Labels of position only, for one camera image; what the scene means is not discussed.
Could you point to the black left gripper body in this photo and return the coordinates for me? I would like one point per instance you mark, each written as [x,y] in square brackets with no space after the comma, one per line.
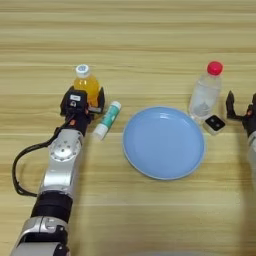
[80,121]

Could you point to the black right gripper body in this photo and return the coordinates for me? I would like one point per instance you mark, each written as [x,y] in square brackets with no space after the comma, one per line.
[250,120]

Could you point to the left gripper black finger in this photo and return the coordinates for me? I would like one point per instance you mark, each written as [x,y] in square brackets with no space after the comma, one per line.
[100,98]
[70,88]

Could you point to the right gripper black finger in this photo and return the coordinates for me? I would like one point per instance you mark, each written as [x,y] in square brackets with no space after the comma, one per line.
[254,99]
[230,105]

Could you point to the orange juice bottle white cap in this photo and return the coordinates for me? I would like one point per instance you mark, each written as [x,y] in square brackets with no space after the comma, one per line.
[87,85]

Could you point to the clear water bottle red cap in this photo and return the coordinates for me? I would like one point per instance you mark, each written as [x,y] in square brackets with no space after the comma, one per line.
[205,96]

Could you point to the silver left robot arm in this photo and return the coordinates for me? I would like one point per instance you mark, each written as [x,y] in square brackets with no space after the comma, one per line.
[61,160]

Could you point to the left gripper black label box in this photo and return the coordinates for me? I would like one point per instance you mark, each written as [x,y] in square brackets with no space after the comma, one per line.
[75,101]

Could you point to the green white glue stick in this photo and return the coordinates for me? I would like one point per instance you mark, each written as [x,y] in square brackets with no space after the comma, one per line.
[107,120]

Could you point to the small white black cube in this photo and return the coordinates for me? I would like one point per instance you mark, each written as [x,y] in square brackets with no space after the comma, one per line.
[215,124]

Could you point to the blue round plate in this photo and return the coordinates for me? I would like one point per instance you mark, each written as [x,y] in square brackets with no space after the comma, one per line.
[163,143]

